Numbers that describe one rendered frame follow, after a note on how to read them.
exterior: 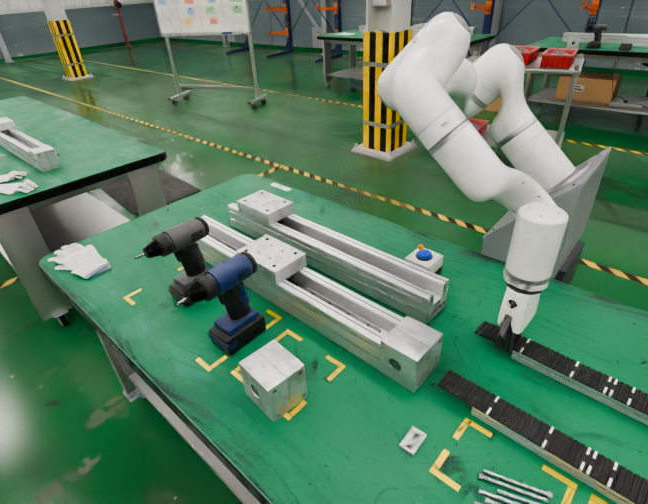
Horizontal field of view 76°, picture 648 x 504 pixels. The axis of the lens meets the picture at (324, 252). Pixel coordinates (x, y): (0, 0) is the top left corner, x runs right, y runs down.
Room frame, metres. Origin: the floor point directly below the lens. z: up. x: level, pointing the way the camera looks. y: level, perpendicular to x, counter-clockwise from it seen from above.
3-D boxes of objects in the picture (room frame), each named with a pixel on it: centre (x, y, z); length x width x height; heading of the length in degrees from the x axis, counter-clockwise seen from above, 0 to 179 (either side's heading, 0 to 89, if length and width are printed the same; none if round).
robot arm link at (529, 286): (0.66, -0.40, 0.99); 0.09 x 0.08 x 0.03; 135
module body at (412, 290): (1.07, 0.01, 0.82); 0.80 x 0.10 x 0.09; 45
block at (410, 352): (0.63, -0.18, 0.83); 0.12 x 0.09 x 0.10; 135
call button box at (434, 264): (0.96, -0.28, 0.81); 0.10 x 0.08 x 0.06; 135
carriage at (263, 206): (1.25, 0.19, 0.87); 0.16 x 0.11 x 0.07; 45
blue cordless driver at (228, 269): (0.73, 0.24, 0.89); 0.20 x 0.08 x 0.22; 137
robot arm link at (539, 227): (0.67, -0.41, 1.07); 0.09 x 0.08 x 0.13; 143
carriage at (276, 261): (0.94, 0.14, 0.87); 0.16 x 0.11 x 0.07; 45
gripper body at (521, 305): (0.66, -0.40, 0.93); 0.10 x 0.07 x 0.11; 135
